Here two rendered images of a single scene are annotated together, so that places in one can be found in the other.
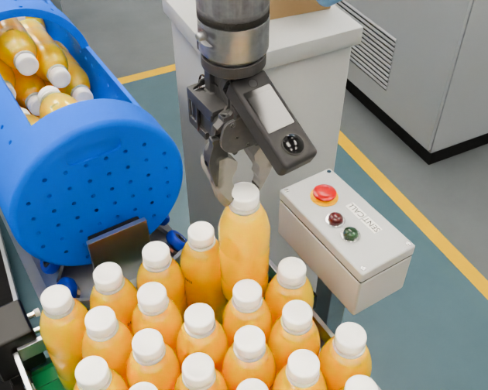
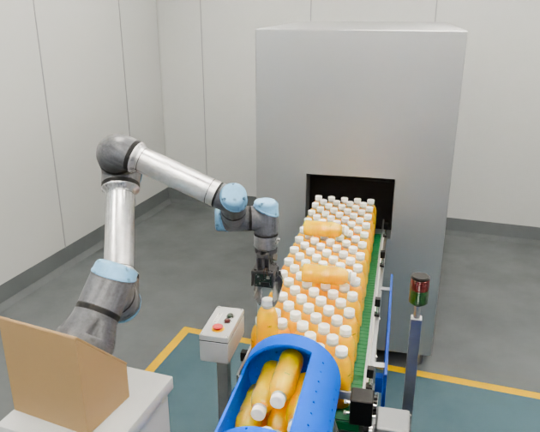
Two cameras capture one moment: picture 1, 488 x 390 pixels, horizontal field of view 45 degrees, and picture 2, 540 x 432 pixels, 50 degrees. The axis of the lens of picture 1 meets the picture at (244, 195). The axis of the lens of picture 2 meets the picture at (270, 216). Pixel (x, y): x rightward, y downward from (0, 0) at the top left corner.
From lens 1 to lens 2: 2.13 m
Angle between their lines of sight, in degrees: 104
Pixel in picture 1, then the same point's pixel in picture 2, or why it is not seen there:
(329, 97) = not seen: hidden behind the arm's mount
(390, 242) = (222, 309)
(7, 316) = (358, 396)
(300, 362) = (289, 303)
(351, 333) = not seen: hidden behind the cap
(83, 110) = (287, 339)
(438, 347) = not seen: outside the picture
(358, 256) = (237, 312)
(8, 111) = (314, 369)
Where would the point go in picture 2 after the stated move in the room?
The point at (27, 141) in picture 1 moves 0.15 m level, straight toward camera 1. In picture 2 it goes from (317, 351) to (331, 325)
